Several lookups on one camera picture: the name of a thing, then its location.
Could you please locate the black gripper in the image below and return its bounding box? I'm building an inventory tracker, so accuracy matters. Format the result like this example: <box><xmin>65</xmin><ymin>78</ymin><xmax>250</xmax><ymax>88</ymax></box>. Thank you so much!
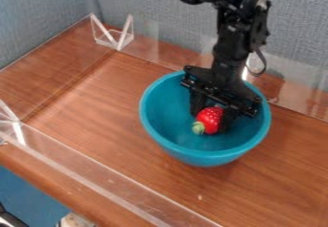
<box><xmin>180</xmin><ymin>51</ymin><xmax>262</xmax><ymax>133</ymax></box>

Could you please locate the red toy strawberry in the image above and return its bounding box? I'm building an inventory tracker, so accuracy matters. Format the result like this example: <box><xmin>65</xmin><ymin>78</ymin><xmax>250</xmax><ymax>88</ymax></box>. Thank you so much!
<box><xmin>193</xmin><ymin>106</ymin><xmax>223</xmax><ymax>135</ymax></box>

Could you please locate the blue plastic bowl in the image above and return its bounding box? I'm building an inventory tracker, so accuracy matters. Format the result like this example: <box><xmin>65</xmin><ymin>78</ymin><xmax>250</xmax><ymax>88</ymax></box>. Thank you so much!
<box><xmin>138</xmin><ymin>71</ymin><xmax>272</xmax><ymax>168</ymax></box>

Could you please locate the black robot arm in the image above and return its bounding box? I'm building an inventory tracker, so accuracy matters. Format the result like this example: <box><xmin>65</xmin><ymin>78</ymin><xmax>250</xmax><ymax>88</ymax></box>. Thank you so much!
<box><xmin>180</xmin><ymin>0</ymin><xmax>272</xmax><ymax>132</ymax></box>

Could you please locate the clear acrylic back barrier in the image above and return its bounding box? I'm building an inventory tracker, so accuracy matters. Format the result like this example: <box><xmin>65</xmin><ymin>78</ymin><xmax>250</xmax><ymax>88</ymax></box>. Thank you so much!
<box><xmin>123</xmin><ymin>15</ymin><xmax>328</xmax><ymax>123</ymax></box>

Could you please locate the clear acrylic barrier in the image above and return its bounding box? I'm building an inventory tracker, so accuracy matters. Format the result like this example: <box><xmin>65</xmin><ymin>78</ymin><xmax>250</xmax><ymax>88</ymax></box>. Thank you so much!
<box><xmin>0</xmin><ymin>101</ymin><xmax>223</xmax><ymax>227</ymax></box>
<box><xmin>123</xmin><ymin>15</ymin><xmax>328</xmax><ymax>123</ymax></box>

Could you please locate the clear acrylic front barrier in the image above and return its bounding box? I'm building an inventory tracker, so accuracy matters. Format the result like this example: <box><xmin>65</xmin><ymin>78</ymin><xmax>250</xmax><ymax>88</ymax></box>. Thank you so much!
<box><xmin>0</xmin><ymin>101</ymin><xmax>223</xmax><ymax>227</ymax></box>

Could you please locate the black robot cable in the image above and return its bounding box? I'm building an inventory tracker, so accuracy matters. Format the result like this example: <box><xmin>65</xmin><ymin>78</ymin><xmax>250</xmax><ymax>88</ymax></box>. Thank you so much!
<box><xmin>245</xmin><ymin>48</ymin><xmax>268</xmax><ymax>78</ymax></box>

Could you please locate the clear acrylic corner bracket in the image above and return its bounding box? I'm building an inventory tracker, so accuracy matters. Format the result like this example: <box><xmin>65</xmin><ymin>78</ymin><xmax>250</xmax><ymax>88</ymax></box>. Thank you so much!
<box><xmin>89</xmin><ymin>14</ymin><xmax>134</xmax><ymax>51</ymax></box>

